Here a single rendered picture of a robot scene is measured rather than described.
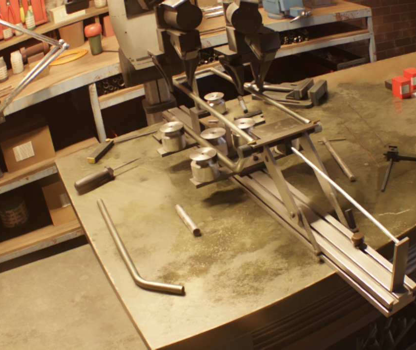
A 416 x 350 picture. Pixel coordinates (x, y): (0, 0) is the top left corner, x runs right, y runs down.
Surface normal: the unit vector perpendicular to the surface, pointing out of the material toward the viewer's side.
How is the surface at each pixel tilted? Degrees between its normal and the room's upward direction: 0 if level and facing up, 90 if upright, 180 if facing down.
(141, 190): 0
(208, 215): 0
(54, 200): 91
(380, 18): 90
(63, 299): 0
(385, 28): 90
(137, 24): 90
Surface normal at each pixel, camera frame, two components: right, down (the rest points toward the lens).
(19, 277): -0.15, -0.88
